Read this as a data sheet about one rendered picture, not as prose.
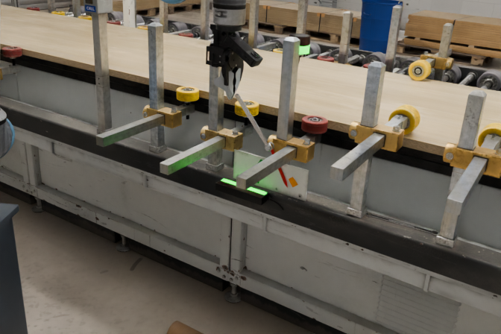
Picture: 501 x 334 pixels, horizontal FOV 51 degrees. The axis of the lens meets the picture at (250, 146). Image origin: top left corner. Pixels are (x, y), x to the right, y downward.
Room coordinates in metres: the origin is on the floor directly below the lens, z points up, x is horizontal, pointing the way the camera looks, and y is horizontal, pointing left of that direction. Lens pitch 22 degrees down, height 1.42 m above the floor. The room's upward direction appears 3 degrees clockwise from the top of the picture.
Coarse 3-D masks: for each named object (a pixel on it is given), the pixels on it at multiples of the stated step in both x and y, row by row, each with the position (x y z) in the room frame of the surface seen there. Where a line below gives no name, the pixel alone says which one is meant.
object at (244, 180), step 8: (304, 136) 1.51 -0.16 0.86; (312, 136) 1.51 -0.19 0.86; (320, 136) 1.54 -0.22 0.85; (280, 152) 1.37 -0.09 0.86; (288, 152) 1.37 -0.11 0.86; (264, 160) 1.31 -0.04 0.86; (272, 160) 1.31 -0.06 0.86; (280, 160) 1.33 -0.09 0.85; (288, 160) 1.37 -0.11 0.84; (256, 168) 1.25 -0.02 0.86; (264, 168) 1.26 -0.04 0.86; (272, 168) 1.29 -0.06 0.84; (240, 176) 1.20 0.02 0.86; (248, 176) 1.20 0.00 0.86; (256, 176) 1.23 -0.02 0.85; (264, 176) 1.26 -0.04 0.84; (240, 184) 1.19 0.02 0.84; (248, 184) 1.19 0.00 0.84
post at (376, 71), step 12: (372, 72) 1.32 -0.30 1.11; (384, 72) 1.33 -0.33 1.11; (372, 84) 1.32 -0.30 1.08; (372, 96) 1.31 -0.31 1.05; (372, 108) 1.31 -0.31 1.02; (372, 120) 1.31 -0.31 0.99; (372, 156) 1.33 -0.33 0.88; (360, 168) 1.32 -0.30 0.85; (360, 180) 1.31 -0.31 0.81; (360, 192) 1.31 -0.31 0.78; (360, 204) 1.31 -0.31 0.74
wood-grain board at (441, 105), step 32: (32, 32) 2.74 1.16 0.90; (64, 32) 2.79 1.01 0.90; (128, 32) 2.88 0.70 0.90; (64, 64) 2.20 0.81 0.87; (128, 64) 2.15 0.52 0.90; (192, 64) 2.21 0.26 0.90; (320, 64) 2.34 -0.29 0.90; (224, 96) 1.77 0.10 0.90; (256, 96) 1.78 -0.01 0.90; (320, 96) 1.82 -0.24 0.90; (352, 96) 1.84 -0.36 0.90; (384, 96) 1.86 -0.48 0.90; (416, 96) 1.88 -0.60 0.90; (448, 96) 1.91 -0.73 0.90; (416, 128) 1.52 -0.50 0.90; (448, 128) 1.54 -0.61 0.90; (480, 128) 1.55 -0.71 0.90
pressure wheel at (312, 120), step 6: (306, 120) 1.53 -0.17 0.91; (312, 120) 1.53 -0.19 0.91; (318, 120) 1.54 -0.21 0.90; (324, 120) 1.53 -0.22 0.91; (306, 126) 1.51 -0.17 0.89; (312, 126) 1.50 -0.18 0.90; (318, 126) 1.50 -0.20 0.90; (324, 126) 1.51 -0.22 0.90; (306, 132) 1.51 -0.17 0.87; (312, 132) 1.50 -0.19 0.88; (318, 132) 1.50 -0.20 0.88; (324, 132) 1.51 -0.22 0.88
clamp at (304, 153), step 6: (270, 138) 1.47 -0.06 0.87; (276, 138) 1.45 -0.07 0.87; (294, 138) 1.46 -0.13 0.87; (276, 144) 1.45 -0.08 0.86; (282, 144) 1.44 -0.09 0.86; (288, 144) 1.42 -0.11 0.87; (294, 144) 1.41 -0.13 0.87; (300, 144) 1.42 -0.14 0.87; (312, 144) 1.42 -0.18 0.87; (276, 150) 1.44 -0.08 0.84; (300, 150) 1.40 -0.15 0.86; (306, 150) 1.39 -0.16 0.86; (312, 150) 1.42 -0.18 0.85; (300, 156) 1.40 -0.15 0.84; (306, 156) 1.39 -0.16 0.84; (312, 156) 1.43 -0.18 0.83; (306, 162) 1.39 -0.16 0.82
